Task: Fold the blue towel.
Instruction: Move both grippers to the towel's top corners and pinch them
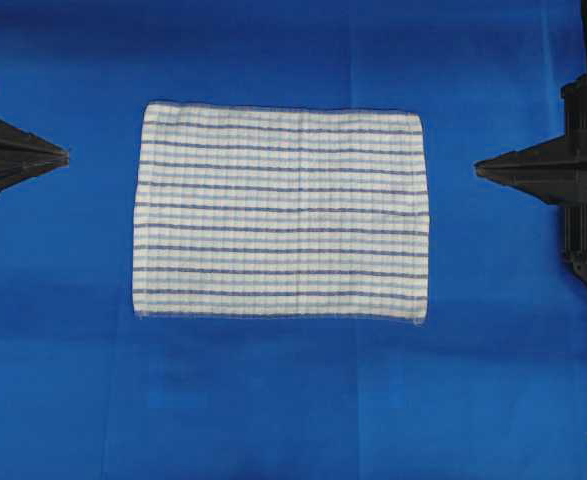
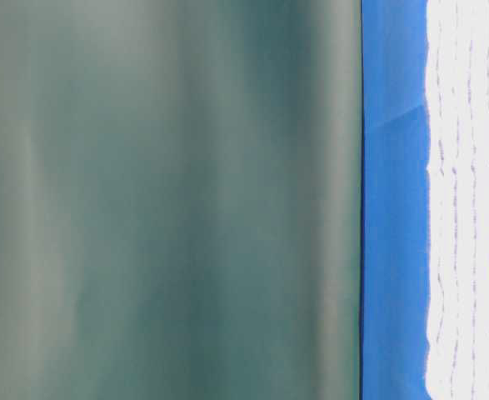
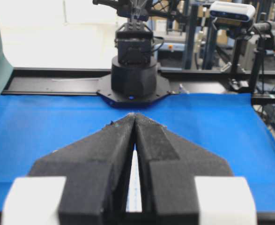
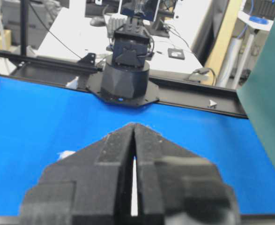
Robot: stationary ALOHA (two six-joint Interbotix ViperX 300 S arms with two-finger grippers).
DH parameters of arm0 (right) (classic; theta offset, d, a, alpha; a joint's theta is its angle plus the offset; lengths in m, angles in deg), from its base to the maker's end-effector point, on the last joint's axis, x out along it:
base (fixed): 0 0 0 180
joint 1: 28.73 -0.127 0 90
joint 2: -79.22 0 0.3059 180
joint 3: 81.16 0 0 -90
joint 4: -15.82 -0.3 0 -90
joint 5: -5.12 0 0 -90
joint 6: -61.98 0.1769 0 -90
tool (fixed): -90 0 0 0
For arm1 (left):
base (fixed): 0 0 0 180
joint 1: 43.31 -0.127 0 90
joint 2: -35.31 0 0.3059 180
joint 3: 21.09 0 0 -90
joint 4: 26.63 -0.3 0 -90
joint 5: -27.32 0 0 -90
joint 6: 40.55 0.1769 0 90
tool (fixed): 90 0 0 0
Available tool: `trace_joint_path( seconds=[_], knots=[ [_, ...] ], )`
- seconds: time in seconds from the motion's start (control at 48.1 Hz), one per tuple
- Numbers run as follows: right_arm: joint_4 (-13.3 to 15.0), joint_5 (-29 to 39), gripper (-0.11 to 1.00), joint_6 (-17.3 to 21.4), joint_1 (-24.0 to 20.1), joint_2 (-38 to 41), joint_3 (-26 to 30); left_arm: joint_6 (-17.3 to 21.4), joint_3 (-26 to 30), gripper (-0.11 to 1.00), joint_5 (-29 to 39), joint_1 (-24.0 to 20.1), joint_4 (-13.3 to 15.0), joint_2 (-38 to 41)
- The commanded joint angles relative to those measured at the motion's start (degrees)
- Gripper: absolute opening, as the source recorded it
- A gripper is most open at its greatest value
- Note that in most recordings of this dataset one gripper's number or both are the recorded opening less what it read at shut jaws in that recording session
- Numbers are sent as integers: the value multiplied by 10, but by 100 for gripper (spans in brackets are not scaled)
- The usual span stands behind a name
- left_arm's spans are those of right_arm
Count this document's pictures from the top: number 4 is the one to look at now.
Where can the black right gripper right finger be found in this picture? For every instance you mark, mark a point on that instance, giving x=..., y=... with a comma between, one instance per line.
x=178, y=187

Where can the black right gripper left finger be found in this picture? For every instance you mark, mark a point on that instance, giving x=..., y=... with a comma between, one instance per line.
x=90, y=187

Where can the blue table cloth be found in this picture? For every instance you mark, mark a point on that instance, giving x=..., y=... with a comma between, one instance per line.
x=38, y=122

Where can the grey power adapter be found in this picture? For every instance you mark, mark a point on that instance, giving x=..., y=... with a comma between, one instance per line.
x=201, y=74

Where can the green backdrop sheet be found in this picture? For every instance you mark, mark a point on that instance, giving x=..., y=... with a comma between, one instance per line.
x=257, y=96

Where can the small black square device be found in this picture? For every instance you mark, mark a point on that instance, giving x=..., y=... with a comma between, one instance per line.
x=176, y=53

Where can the computer monitor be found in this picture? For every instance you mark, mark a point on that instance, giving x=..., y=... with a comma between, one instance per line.
x=143, y=9

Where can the black vertical pole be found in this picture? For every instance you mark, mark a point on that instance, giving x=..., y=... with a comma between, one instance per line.
x=24, y=14

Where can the black aluminium frame rail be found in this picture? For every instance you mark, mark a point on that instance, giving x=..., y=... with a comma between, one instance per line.
x=160, y=90

